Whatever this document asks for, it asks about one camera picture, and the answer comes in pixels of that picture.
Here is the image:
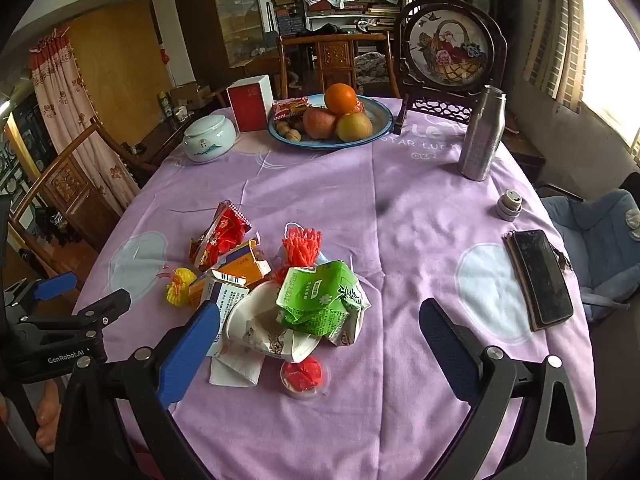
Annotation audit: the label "wooden chair far side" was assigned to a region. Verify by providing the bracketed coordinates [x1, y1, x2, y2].
[277, 32, 400, 99]

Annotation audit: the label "red apple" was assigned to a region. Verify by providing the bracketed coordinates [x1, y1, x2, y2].
[303, 107, 337, 140]

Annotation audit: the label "walnuts on plate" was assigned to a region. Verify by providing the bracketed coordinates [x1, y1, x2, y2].
[276, 120, 302, 142]

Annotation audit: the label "wooden chair left side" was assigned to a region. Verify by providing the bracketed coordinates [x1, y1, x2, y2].
[8, 117, 157, 274]

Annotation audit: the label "person's left hand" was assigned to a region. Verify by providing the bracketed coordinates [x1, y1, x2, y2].
[0, 378, 64, 453]

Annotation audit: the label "blue fruit plate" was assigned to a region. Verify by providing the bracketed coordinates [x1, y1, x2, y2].
[267, 96, 394, 151]

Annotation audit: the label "red snack packet on plate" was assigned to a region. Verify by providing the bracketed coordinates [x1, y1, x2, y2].
[271, 96, 309, 122]

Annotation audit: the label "floral pink curtain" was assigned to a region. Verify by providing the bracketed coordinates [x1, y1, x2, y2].
[29, 29, 139, 214]

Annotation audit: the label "orange medicine box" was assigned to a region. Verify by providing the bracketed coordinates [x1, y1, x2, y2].
[188, 235, 271, 307]

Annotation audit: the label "black phone in wallet case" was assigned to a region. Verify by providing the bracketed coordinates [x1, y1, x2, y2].
[503, 230, 574, 332]

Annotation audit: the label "red and white box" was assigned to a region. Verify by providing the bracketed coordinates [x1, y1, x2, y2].
[227, 75, 273, 133]

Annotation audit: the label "white paper napkin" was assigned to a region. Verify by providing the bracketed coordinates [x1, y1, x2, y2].
[209, 351, 265, 388]

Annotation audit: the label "white blue medicine box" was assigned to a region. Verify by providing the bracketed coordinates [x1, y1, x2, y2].
[201, 270, 248, 358]

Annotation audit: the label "red jelly cup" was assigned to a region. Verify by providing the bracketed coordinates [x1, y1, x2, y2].
[280, 356, 329, 399]

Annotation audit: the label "purple tablecloth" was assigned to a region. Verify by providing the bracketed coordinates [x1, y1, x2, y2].
[78, 113, 597, 479]

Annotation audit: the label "steel bottle cap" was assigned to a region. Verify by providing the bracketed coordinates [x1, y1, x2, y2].
[496, 188, 523, 222]

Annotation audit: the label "round embroidered table screen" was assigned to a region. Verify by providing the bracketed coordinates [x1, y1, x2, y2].
[393, 0, 508, 134]

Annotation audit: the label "red snack wrapper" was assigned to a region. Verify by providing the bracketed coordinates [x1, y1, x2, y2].
[189, 200, 252, 271]

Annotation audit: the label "wooden glass cabinet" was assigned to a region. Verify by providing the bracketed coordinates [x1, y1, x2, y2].
[175, 0, 267, 90]

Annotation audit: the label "wooden chair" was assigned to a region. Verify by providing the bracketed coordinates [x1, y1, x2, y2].
[8, 117, 157, 274]
[277, 32, 400, 99]

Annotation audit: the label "white ceramic lidded jar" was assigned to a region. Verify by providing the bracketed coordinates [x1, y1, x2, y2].
[182, 114, 236, 164]

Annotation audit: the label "stainless steel bottle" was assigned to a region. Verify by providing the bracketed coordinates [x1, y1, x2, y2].
[458, 84, 506, 181]

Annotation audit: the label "yellow net wrapper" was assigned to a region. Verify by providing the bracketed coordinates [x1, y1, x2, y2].
[165, 268, 196, 307]

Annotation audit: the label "green snack bag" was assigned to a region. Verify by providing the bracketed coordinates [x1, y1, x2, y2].
[276, 260, 371, 346]

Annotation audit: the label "clear patterned plastic bag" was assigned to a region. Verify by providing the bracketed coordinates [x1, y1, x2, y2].
[224, 282, 320, 363]

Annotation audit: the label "orange fruit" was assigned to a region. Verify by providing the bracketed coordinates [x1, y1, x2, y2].
[324, 84, 358, 116]

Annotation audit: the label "blue cushioned chair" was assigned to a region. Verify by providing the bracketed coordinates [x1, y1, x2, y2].
[541, 188, 639, 323]

